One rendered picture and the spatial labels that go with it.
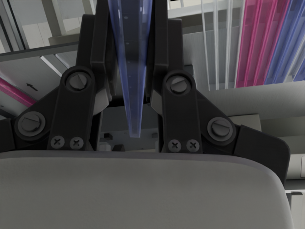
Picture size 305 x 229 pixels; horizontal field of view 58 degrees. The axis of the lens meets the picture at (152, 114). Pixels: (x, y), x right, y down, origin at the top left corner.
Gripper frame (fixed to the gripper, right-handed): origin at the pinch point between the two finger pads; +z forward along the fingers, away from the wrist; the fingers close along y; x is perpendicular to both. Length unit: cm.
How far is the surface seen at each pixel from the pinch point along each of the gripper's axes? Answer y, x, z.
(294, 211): 36, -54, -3
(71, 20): -118, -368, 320
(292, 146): 36, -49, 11
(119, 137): -3.0, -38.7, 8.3
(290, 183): 36, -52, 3
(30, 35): -223, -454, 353
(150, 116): 2.5, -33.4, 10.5
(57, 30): -22, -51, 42
